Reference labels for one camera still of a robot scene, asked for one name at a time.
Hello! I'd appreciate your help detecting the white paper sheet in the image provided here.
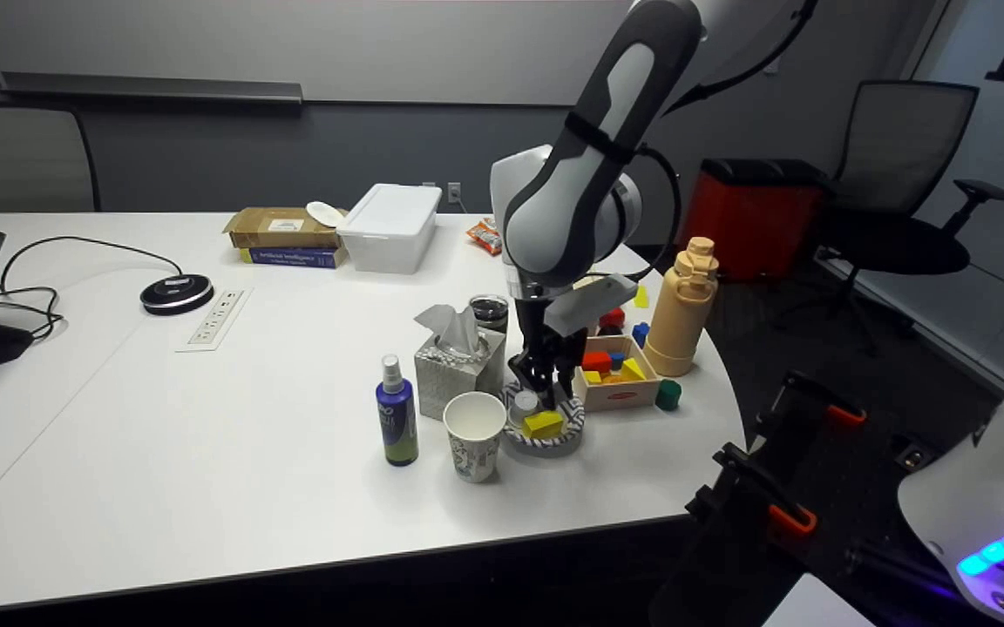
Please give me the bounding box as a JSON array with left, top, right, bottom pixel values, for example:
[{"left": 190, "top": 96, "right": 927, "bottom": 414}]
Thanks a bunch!
[{"left": 758, "top": 568, "right": 877, "bottom": 627}]

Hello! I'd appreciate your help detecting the white label strip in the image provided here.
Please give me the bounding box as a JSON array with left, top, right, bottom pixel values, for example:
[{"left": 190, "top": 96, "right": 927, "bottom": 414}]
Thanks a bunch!
[{"left": 171, "top": 285, "right": 252, "bottom": 358}]

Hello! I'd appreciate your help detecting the patterned blue bowl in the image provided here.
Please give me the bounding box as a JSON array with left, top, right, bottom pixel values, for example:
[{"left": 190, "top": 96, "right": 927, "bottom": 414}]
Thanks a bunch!
[{"left": 499, "top": 377, "right": 587, "bottom": 462}]

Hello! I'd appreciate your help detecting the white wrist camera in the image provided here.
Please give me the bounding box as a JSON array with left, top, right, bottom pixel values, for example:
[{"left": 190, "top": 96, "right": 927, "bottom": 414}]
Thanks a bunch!
[{"left": 544, "top": 267, "right": 640, "bottom": 338}]

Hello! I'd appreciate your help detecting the white paper cup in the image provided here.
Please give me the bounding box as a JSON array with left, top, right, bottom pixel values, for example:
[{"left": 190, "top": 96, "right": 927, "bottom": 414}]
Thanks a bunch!
[{"left": 438, "top": 386, "right": 511, "bottom": 487}]

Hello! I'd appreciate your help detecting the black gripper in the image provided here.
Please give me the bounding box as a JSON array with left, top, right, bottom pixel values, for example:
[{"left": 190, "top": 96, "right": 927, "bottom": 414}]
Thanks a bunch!
[{"left": 506, "top": 267, "right": 587, "bottom": 411}]

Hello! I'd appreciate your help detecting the red bin with black lid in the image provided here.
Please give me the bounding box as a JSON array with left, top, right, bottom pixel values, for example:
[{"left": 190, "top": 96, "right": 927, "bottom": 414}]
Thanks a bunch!
[{"left": 677, "top": 158, "right": 832, "bottom": 285}]

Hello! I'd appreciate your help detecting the wooden tray box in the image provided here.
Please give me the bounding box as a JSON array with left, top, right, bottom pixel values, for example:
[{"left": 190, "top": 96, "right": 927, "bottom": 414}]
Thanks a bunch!
[{"left": 569, "top": 332, "right": 662, "bottom": 414}]

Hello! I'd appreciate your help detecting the white plastic container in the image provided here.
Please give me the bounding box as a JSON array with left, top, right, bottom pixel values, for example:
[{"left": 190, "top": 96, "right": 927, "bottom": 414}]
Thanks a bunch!
[{"left": 336, "top": 178, "right": 446, "bottom": 279}]

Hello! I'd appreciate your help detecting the grey tissue box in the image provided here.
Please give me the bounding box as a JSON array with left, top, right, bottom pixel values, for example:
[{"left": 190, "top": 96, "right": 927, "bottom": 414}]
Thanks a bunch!
[{"left": 411, "top": 301, "right": 507, "bottom": 426}]

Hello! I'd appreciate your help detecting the black office chair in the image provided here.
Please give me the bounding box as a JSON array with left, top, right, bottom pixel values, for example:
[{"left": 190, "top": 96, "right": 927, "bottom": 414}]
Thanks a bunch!
[{"left": 812, "top": 77, "right": 1004, "bottom": 358}]

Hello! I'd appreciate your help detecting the black cable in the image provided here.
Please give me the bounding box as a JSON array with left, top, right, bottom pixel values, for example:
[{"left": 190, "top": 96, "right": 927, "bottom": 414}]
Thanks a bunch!
[{"left": 0, "top": 234, "right": 188, "bottom": 346}]

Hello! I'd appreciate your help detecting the beige chair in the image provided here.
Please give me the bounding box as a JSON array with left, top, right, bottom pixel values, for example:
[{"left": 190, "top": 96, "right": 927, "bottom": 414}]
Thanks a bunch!
[{"left": 0, "top": 104, "right": 101, "bottom": 217}]

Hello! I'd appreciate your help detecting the green block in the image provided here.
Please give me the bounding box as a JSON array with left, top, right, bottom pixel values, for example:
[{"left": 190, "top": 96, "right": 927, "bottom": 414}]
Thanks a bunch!
[{"left": 650, "top": 377, "right": 686, "bottom": 414}]

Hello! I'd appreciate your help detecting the black clamp orange handle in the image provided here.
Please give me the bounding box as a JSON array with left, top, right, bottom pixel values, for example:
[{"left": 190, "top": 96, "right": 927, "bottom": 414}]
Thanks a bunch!
[
  {"left": 748, "top": 366, "right": 873, "bottom": 469},
  {"left": 646, "top": 440, "right": 821, "bottom": 627}
]

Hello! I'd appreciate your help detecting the blue spray bottle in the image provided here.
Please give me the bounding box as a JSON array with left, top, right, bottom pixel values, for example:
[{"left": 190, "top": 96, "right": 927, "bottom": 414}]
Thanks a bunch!
[{"left": 371, "top": 357, "right": 420, "bottom": 469}]

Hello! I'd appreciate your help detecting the black round speaker puck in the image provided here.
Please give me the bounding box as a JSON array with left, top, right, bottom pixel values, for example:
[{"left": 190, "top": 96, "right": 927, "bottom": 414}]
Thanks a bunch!
[{"left": 135, "top": 267, "right": 219, "bottom": 317}]

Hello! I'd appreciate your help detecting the red snack packet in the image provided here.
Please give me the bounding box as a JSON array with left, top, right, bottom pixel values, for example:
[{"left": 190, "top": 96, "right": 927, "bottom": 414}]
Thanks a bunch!
[{"left": 462, "top": 212, "right": 507, "bottom": 260}]

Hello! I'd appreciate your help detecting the white device with blue light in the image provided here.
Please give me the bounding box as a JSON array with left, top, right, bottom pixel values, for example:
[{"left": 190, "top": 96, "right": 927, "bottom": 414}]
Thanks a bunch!
[{"left": 892, "top": 338, "right": 1004, "bottom": 627}]

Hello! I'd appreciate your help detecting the black cup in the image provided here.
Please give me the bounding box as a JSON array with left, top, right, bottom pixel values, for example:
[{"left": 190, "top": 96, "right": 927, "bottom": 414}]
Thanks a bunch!
[{"left": 467, "top": 293, "right": 511, "bottom": 343}]

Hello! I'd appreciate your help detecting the grey whiteboard tray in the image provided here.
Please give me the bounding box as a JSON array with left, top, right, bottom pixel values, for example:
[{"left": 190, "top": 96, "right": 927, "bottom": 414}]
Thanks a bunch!
[{"left": 0, "top": 70, "right": 306, "bottom": 108}]

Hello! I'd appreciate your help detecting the blue book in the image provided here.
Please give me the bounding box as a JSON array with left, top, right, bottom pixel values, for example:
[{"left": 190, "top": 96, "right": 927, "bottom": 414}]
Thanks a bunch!
[{"left": 244, "top": 245, "right": 345, "bottom": 272}]

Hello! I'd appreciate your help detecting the brown cardboard box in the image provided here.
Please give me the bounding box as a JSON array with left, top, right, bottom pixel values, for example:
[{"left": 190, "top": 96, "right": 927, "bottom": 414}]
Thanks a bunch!
[{"left": 219, "top": 204, "right": 349, "bottom": 255}]

